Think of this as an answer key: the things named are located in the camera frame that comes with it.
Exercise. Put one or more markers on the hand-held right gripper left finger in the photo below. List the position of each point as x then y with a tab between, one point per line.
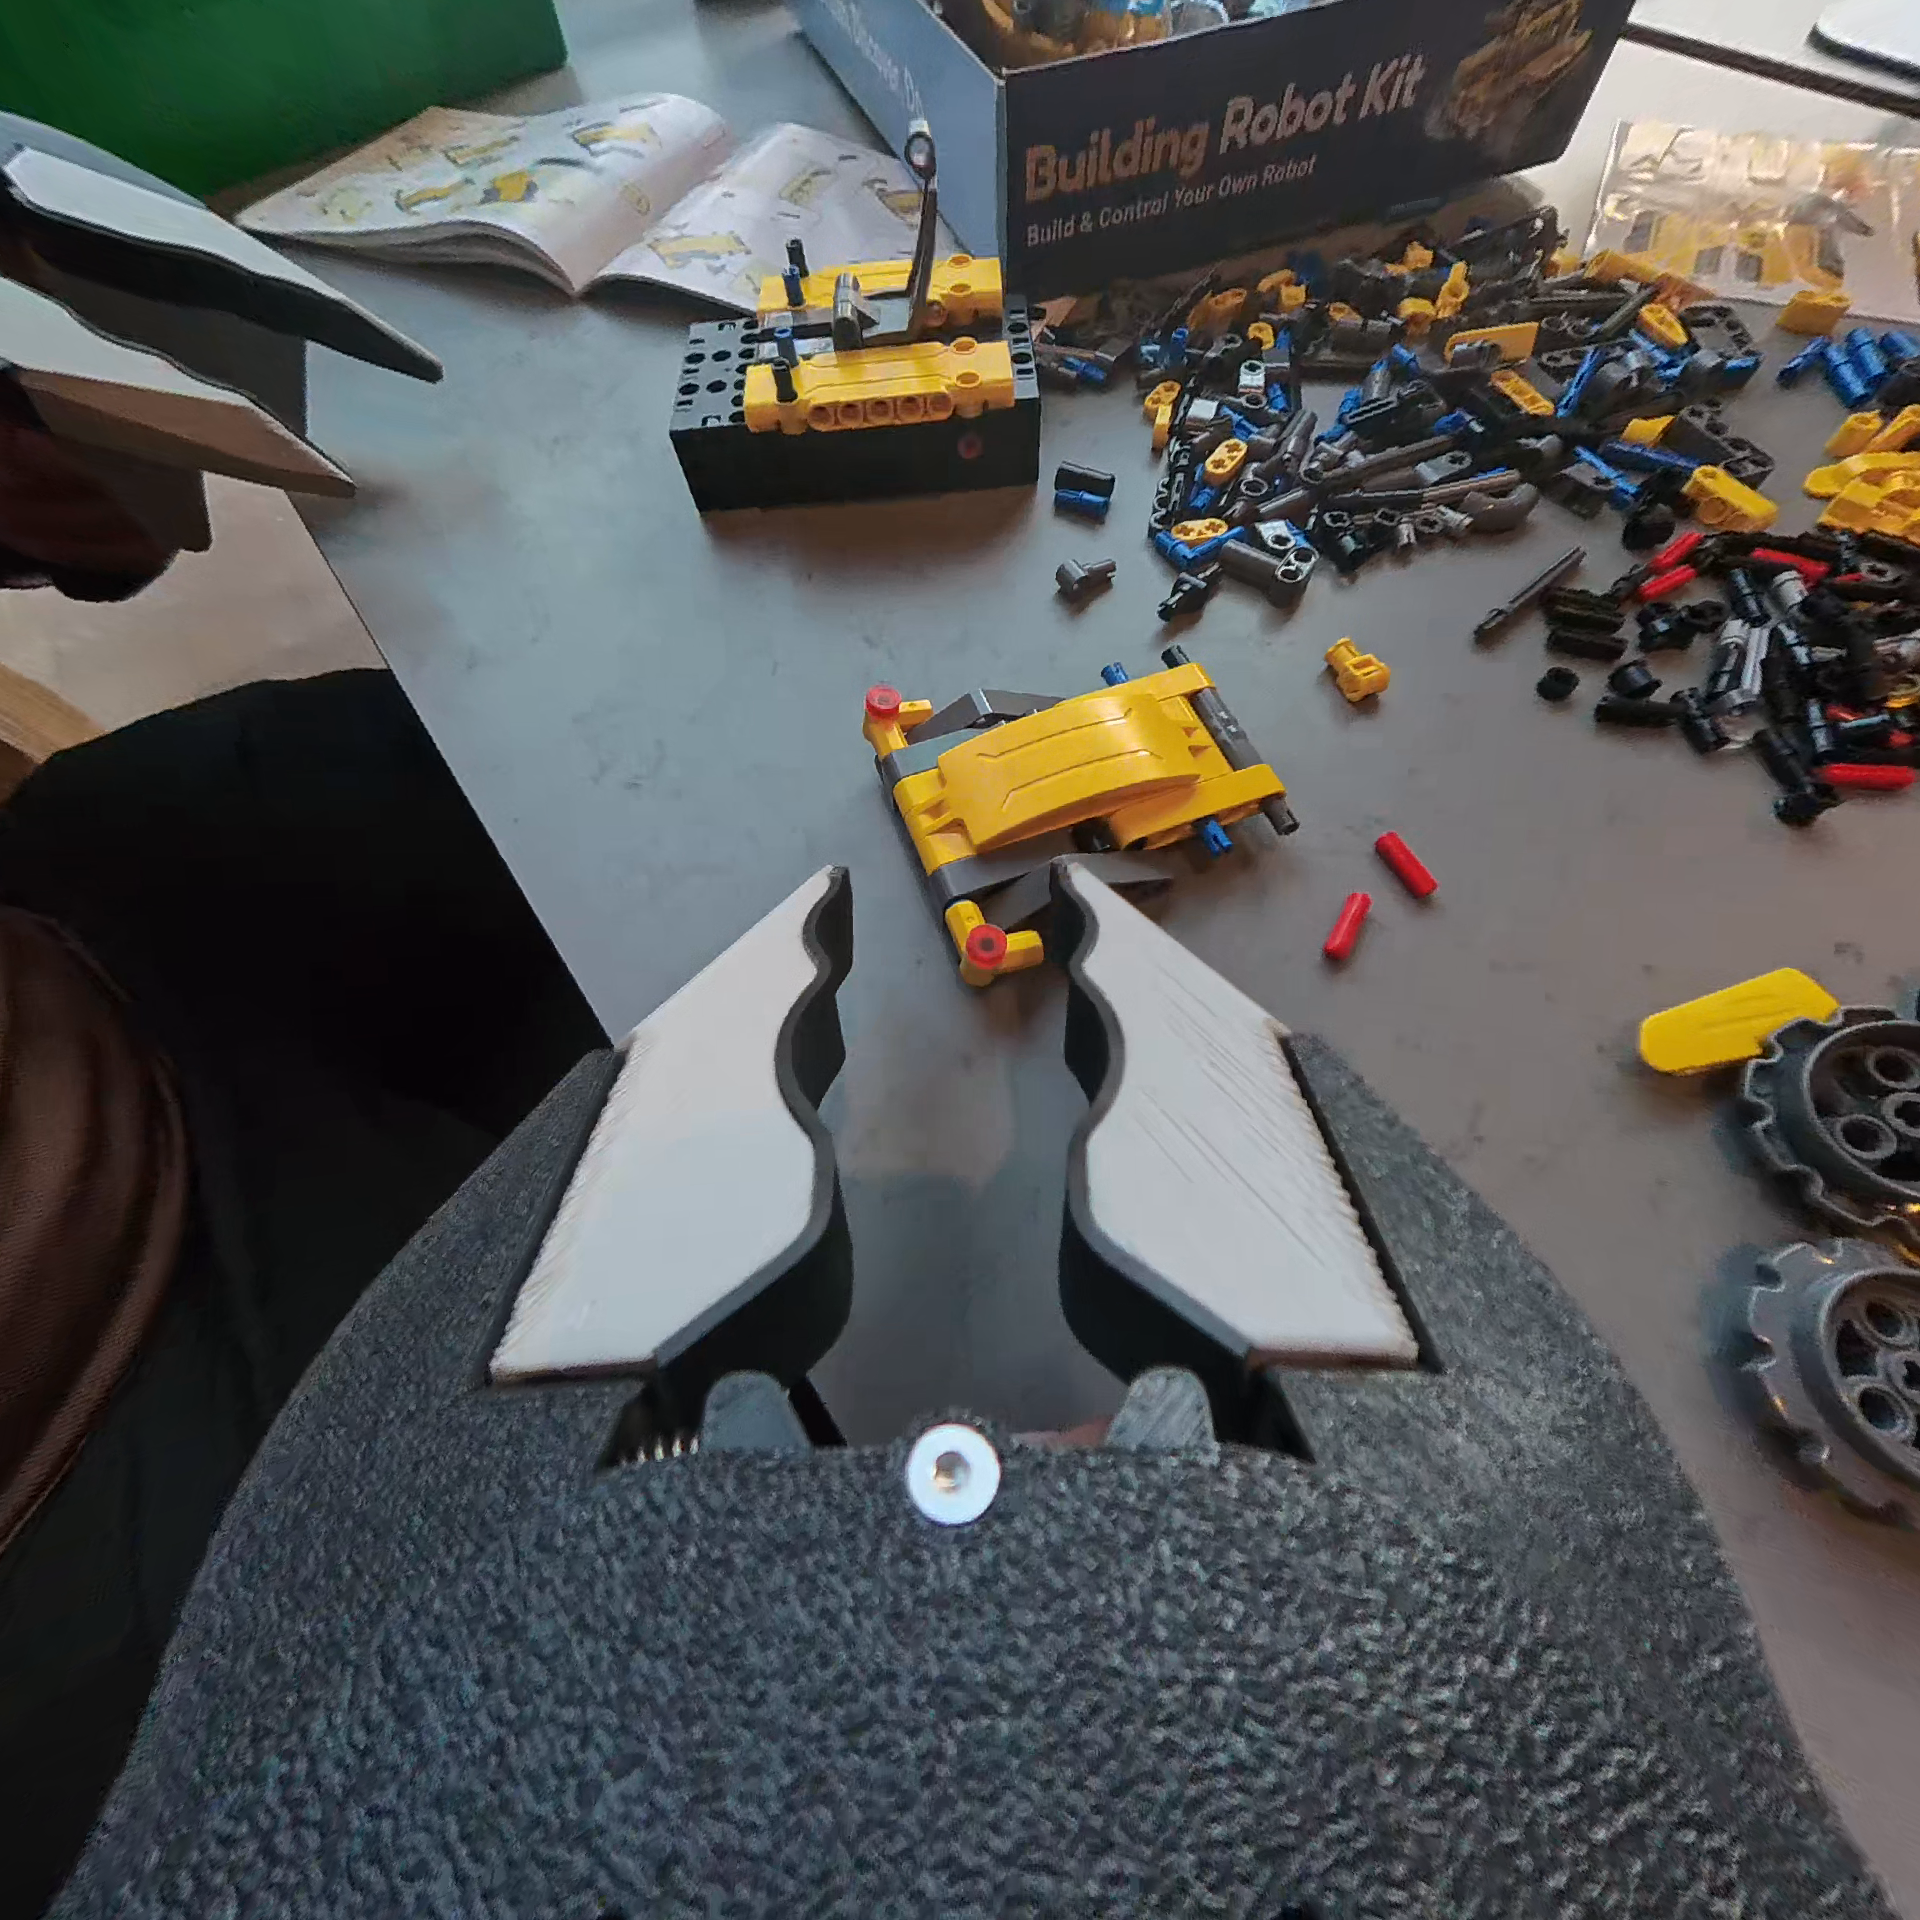
675	1200

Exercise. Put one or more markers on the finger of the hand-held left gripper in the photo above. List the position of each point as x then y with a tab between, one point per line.
152	435
180	257

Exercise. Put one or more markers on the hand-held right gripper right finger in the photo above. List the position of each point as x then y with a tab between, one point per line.
1230	1200

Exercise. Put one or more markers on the yellow curved brick assembly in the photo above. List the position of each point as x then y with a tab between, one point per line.
1081	765

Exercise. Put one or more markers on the small yellow connector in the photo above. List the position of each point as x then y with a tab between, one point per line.
1356	671

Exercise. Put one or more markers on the yellow and black brick assembly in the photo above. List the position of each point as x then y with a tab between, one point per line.
872	385

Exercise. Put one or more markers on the pile of small brick parts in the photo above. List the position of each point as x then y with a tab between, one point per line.
1500	420

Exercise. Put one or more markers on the grey desk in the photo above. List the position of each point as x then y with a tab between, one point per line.
601	691

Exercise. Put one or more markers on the green storage box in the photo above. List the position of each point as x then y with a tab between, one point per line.
241	75

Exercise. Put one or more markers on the red pin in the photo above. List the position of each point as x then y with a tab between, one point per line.
1404	864
1345	923

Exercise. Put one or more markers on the instruction booklet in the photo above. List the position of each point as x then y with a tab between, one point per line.
571	194

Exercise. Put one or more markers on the yellow curved panel piece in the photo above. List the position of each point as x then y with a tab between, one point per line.
1739	1020

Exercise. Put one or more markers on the pile of wheels and tires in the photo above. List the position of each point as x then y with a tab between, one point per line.
1844	1112

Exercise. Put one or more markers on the small grey pin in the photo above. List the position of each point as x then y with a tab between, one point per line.
1084	578

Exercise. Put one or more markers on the black axle rod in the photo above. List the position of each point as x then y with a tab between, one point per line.
1531	593

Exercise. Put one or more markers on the black and blue pin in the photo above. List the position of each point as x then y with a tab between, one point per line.
1081	482

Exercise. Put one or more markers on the blue cardboard kit box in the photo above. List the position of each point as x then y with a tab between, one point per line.
1260	152

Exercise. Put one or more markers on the sticker sheet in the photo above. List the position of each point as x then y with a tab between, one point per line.
1739	211

